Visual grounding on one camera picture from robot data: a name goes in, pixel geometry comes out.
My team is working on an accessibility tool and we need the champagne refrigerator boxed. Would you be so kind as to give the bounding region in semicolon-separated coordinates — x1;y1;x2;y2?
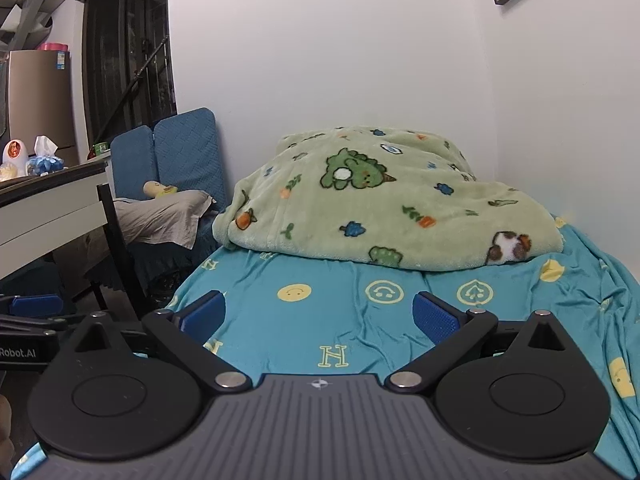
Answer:
0;50;77;171

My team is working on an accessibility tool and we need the green cartoon printed blanket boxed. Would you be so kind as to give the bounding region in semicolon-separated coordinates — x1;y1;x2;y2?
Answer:
212;126;565;272

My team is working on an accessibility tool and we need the grey slatted metal structure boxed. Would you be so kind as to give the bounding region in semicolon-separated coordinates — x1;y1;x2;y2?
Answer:
0;0;93;53

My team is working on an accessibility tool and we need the dark glass sliding door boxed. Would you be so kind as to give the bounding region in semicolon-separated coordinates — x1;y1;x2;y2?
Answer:
80;0;179;137

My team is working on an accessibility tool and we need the blue floral tissue box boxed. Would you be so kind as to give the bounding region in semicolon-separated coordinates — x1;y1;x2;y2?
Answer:
26;136;67;177

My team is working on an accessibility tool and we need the white table with black legs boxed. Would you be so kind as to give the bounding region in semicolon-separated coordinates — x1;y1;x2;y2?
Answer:
0;160;147;322

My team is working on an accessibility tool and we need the blue quilted sofa cushion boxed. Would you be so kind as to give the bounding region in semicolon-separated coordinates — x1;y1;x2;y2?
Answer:
152;107;230;206
110;126;161;202

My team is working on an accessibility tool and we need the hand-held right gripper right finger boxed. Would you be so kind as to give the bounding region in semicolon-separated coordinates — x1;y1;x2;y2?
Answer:
384;290;568;393

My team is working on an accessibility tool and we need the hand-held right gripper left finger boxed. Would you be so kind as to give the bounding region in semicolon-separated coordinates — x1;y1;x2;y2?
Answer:
72;290;253;393

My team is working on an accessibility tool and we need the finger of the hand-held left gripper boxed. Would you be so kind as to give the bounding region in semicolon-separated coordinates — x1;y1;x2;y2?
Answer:
0;294;66;317

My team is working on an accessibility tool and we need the yellow plush toy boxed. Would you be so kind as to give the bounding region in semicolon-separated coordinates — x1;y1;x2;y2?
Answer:
143;180;179;199

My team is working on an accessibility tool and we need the white egg-shaped device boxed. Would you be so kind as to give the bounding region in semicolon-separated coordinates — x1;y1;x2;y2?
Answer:
2;140;29;177

